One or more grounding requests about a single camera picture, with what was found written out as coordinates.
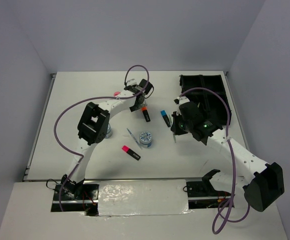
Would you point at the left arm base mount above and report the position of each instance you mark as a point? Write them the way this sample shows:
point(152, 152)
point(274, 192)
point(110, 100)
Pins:
point(85, 201)

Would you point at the pink highlighter marker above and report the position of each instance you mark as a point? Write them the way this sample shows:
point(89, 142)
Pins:
point(131, 153)

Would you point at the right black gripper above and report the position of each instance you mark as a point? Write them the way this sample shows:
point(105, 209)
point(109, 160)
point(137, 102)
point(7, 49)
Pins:
point(175, 128)

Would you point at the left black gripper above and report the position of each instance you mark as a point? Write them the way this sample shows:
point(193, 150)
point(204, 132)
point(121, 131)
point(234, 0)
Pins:
point(133, 108)

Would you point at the right blue glitter jar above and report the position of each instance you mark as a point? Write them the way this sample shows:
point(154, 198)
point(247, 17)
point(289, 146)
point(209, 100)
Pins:
point(145, 139)

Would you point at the black divided organizer tray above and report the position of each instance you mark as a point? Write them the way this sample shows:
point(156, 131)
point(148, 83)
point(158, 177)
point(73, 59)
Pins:
point(211, 105)

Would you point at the pink glitter bottle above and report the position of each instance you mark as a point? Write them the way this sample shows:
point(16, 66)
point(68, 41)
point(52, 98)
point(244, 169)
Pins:
point(116, 93)

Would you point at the blue clear pen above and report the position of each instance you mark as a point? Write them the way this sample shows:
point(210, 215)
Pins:
point(134, 138)

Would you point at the blue glitter jar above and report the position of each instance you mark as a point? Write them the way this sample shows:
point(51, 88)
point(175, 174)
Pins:
point(109, 132)
point(145, 139)

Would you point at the blue highlighter marker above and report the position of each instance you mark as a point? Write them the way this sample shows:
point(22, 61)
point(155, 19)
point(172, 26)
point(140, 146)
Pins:
point(165, 118)

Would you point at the silver foil tape strip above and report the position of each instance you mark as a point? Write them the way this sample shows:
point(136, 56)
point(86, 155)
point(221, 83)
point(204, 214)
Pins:
point(142, 198)

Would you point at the left blue glitter jar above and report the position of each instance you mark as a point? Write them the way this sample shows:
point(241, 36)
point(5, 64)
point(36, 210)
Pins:
point(109, 132)

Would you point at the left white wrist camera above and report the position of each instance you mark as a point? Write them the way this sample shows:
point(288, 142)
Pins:
point(131, 82)

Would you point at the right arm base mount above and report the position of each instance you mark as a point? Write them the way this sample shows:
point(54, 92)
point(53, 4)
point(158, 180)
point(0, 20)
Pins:
point(202, 195)

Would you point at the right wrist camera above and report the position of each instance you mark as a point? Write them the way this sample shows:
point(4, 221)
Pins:
point(181, 100)

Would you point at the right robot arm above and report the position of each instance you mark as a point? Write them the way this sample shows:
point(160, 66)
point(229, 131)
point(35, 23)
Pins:
point(265, 182)

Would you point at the orange highlighter marker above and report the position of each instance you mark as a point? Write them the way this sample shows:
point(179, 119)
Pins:
point(146, 114)

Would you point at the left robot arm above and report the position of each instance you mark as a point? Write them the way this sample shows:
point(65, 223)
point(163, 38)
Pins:
point(92, 129)

